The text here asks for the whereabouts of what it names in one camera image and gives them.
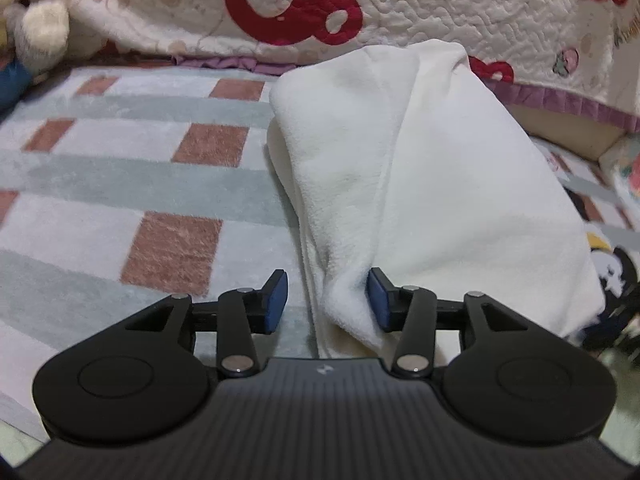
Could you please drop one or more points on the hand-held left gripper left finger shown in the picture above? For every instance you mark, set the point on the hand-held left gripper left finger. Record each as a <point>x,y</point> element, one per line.
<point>276,300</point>

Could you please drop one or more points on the light green blanket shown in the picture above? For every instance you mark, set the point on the light green blanket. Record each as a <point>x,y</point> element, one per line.
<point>20,442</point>

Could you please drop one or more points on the red bear print quilt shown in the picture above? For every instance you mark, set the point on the red bear print quilt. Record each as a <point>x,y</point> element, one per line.
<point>450,5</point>

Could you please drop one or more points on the floral print cloth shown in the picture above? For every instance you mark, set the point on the floral print cloth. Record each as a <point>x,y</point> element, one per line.
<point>625,165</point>

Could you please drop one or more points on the white plush toy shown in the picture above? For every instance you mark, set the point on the white plush toy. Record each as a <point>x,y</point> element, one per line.
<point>45,25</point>

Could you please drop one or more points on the black cartoon print cloth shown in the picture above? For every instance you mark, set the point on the black cartoon print cloth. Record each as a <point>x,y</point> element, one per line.
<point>620,270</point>

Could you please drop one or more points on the checked plush blanket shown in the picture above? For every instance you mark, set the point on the checked plush blanket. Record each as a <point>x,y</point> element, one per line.
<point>100,180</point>

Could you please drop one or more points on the blue soft toy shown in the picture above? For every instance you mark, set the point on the blue soft toy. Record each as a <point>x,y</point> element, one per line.
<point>12,82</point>

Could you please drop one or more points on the white fleece zip jacket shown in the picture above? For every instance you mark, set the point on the white fleece zip jacket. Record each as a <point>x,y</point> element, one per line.
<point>425,185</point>

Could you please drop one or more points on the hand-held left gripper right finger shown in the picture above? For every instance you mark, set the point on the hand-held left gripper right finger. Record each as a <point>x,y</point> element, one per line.
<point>378,302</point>

